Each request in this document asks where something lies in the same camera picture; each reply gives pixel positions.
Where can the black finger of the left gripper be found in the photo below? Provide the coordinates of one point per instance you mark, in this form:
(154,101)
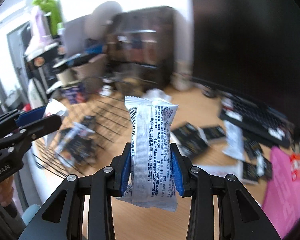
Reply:
(42,127)

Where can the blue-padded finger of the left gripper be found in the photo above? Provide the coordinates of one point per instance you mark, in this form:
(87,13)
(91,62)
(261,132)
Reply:
(31,116)

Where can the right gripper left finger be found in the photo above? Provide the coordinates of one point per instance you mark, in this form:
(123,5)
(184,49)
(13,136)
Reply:
(121,172)

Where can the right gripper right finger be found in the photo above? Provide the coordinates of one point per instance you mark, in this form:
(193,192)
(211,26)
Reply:
(180,170)

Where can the white barcode snack packet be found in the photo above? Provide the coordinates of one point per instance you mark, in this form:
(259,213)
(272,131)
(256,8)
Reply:
(151,177)

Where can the black Face tissue pack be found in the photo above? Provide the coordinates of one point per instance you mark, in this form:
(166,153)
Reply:
(76,145)

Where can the person's left hand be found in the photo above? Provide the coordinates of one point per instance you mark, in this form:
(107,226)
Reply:
(6,191)

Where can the crumpled white tissue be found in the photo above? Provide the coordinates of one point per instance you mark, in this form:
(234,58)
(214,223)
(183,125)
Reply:
(156,94)

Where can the black mechanical keyboard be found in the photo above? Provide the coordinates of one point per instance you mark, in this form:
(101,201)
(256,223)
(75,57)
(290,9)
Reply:
(258,123)

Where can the small ceramic vase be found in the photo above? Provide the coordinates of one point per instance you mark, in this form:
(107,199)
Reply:
(182,75)

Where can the pink desk mat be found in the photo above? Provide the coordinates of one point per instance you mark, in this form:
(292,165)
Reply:
(282,199)

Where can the red cigarette box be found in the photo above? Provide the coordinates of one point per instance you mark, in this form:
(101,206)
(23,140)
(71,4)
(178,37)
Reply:
(295,166)

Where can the dark drawer cabinet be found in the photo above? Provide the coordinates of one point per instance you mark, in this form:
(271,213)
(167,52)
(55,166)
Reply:
(142,41)

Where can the black curved monitor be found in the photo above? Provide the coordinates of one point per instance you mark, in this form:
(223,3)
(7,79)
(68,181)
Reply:
(250,48)

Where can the black wire basket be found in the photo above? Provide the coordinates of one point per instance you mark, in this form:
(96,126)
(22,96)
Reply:
(106,115)

